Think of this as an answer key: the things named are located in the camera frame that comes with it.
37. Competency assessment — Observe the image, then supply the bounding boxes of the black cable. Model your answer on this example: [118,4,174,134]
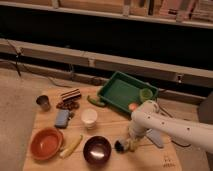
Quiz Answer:
[158,103,191,148]

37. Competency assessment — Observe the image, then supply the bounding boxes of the orange bowl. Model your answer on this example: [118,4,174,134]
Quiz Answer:
[30,127,64,161]

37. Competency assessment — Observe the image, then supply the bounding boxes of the orange ball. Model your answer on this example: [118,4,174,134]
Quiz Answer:
[128,103,139,111]

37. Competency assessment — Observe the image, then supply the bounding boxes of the brown grapes toy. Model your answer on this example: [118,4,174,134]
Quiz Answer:
[56,101,79,111]

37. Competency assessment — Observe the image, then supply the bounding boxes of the white paper cup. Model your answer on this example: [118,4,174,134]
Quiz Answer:
[81,108,98,129]

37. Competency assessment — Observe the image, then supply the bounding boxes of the green plastic tray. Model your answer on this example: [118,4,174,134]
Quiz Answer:
[97,71,158,115]

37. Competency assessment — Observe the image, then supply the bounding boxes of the yellow corn toy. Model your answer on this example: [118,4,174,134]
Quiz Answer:
[60,135,83,159]

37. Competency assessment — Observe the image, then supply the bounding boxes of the wooden board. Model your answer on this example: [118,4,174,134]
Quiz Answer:
[23,87,182,171]

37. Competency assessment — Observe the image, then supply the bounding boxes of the striped chocolate cake toy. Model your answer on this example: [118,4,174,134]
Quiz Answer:
[61,89,81,101]

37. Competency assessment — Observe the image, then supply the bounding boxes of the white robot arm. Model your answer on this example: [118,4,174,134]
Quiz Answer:
[129,100,213,154]

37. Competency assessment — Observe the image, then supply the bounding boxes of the green plastic cup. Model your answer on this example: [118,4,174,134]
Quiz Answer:
[139,88,153,102]

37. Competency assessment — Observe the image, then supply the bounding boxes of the black and white dish brush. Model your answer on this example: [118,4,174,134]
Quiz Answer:
[114,139,130,153]

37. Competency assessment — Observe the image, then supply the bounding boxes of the blue sponge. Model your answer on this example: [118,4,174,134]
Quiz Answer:
[55,110,70,129]

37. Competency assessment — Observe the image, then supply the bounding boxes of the dark maroon bowl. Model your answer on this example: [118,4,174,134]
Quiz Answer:
[83,136,112,165]

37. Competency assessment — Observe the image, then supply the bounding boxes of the green cucumber toy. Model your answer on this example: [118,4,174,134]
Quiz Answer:
[87,96,106,107]

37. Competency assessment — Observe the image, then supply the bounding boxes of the small metal cup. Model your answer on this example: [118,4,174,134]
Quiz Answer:
[36,95,51,111]

